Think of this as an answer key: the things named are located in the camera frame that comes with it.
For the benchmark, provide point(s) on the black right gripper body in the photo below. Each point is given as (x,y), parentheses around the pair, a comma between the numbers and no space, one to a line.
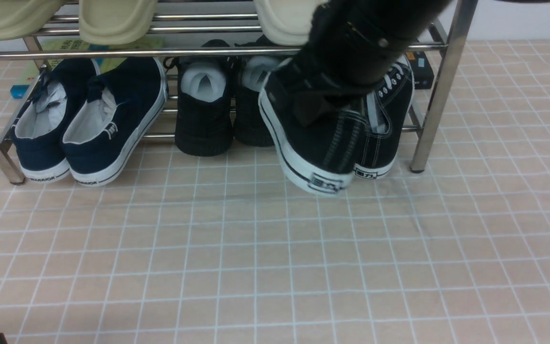
(318,81)

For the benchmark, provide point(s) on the black canvas sneaker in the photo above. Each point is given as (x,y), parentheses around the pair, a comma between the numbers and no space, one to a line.
(318,158)
(386,107)

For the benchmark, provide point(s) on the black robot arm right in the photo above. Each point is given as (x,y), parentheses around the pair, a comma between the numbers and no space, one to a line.
(350,47)

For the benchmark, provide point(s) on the black book under rack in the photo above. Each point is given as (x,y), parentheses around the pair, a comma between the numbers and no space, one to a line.
(422,70)

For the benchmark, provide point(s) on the steel shoe rack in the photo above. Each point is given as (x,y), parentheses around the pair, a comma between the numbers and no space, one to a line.
(450,46)

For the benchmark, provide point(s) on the blue box under rack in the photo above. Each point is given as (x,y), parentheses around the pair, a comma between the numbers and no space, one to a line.
(18,91)

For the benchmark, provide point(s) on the cream slipper left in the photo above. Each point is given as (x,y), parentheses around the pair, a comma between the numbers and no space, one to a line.
(286,22)

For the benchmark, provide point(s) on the black mesh shoe right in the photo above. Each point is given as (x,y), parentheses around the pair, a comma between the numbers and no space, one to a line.
(248,126)

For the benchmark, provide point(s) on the black mesh shoe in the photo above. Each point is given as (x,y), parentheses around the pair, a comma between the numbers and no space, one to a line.
(248,126)
(203,125)

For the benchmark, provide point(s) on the black mesh shoe left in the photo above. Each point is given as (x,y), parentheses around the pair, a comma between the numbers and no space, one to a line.
(203,125)

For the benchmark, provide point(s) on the navy canvas sneaker right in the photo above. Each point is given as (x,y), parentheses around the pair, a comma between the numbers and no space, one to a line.
(120,107)

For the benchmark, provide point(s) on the navy canvas sneaker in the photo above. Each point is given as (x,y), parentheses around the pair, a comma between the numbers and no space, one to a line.
(120,107)
(37,134)

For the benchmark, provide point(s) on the olive green slipper right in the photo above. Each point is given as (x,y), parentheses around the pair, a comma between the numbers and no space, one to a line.
(115,22)

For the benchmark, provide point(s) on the olive green slipper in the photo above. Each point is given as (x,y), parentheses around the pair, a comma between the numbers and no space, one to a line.
(115,22)
(20,18)

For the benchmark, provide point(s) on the navy canvas sneaker left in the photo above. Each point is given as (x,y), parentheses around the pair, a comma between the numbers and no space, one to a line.
(37,134)

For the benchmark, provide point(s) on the olive green slipper left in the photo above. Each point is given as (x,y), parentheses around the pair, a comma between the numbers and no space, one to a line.
(20,18)

